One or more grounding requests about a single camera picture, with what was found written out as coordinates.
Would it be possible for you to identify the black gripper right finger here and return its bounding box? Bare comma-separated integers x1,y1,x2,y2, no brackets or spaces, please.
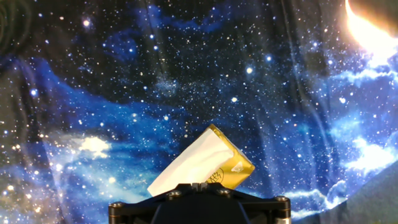
199,182,292,224

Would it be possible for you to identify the galaxy landscape print tablecloth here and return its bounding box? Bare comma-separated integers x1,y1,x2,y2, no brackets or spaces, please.
0,0,398,224

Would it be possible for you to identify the gold tissue pack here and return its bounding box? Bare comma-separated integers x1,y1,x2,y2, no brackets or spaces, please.
147,123,256,197

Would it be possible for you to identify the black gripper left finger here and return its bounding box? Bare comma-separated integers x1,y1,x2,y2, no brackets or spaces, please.
108,182,200,224

